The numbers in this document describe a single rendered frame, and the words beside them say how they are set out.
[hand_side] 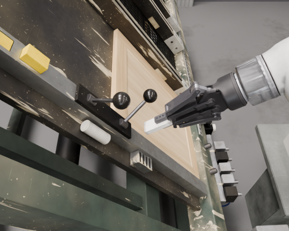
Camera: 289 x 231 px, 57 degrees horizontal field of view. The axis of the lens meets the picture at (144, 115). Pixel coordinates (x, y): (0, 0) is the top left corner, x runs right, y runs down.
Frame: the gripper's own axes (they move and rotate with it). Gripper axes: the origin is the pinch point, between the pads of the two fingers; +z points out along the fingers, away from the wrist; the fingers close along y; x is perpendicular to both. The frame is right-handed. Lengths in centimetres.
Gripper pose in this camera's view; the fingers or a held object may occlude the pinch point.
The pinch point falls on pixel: (157, 123)
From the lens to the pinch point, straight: 63.5
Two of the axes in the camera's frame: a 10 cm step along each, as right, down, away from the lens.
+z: -8.3, 3.8, 4.2
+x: -0.5, -7.9, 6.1
